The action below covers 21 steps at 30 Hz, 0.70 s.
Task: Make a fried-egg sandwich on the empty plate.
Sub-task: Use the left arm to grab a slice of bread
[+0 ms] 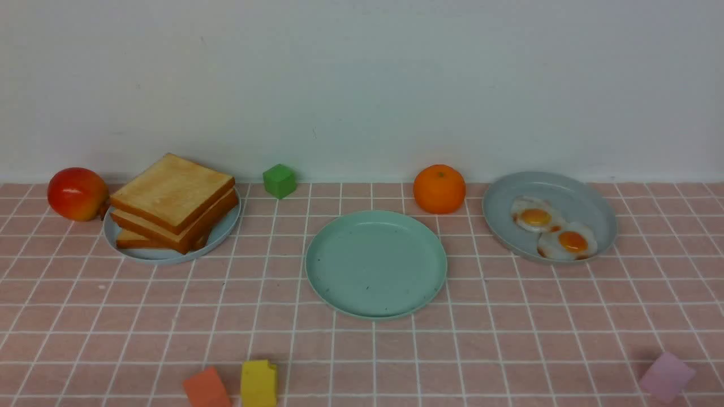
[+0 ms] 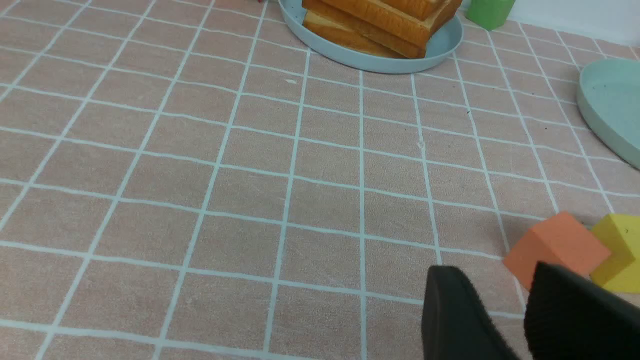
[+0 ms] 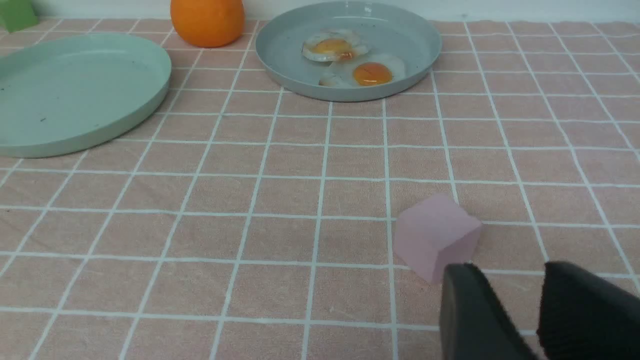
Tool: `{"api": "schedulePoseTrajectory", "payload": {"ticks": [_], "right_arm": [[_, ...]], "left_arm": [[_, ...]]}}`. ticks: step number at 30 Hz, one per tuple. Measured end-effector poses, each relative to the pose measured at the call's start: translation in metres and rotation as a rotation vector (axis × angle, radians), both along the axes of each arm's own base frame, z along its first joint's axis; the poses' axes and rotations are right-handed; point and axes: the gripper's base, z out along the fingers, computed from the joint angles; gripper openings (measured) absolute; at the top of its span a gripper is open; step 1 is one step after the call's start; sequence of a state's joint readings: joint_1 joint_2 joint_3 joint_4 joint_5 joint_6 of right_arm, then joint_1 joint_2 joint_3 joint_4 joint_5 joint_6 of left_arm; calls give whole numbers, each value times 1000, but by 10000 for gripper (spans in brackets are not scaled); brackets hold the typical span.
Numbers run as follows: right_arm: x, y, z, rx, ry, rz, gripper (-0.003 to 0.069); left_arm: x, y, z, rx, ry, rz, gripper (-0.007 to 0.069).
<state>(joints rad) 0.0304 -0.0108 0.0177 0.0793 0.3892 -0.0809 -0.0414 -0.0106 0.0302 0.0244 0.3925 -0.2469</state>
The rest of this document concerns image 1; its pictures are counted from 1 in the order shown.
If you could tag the red apple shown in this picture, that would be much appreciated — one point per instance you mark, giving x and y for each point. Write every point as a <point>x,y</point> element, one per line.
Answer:
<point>78,194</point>

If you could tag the yellow cube block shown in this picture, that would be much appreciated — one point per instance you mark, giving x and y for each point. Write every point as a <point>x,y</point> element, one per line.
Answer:
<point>259,383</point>

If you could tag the fried egg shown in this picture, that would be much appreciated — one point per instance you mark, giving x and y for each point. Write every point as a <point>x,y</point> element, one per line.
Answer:
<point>572,241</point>
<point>535,215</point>

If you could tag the right blue-grey plate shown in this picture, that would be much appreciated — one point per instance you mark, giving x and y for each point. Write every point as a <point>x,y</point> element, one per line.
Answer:
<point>575,201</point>

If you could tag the pink cube block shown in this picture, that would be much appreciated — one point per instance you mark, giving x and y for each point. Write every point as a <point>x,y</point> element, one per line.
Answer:
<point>666,378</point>

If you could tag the blue-grey plate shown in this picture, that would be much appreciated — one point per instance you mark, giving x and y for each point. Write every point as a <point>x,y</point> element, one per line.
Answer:
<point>168,257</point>
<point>575,201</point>

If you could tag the left blue-grey plate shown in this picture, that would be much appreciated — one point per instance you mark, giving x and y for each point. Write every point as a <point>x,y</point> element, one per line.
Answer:
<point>168,257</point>

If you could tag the toast slice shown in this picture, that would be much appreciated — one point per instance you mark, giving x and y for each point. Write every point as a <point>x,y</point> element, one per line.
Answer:
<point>180,242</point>
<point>172,192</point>
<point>127,239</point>

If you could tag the green cube block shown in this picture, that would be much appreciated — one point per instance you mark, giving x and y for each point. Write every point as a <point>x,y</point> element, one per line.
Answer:
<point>280,181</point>

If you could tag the orange cube block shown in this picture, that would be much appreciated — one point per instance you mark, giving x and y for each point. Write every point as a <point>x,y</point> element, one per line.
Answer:
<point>206,389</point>

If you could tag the green centre plate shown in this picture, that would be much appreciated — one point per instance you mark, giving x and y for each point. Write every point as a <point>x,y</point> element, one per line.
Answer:
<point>376,265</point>

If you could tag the orange fruit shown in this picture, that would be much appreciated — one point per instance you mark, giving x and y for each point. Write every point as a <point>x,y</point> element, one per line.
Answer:
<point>439,189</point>

